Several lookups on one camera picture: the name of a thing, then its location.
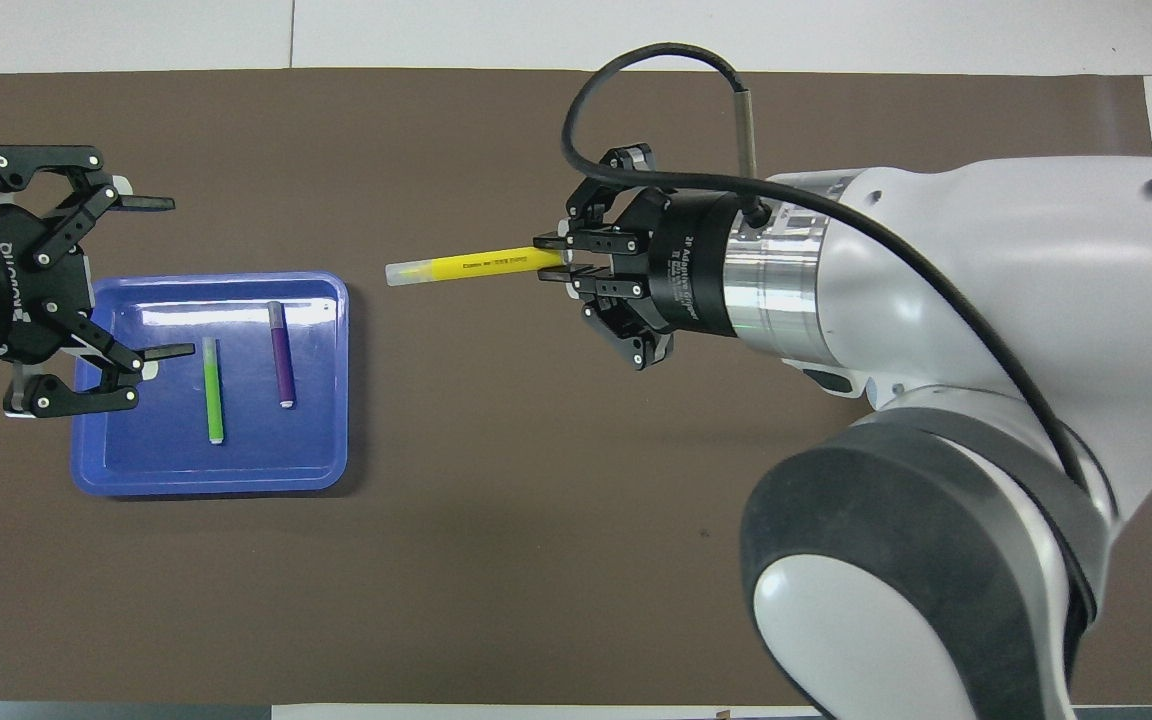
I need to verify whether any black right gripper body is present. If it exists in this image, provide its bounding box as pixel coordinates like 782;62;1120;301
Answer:
626;190;737;336

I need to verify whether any green marker pen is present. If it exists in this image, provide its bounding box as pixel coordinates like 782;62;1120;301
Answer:
201;337;226;445

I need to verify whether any yellow marker pen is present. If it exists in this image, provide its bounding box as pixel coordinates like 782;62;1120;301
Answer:
385;247;569;290

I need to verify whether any purple marker pen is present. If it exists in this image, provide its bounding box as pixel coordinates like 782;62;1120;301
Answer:
267;300;297;410

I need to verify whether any blue plastic tray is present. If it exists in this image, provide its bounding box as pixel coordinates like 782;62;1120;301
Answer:
71;270;350;498

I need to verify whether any brown table mat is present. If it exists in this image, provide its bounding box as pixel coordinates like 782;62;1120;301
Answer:
0;68;1152;706

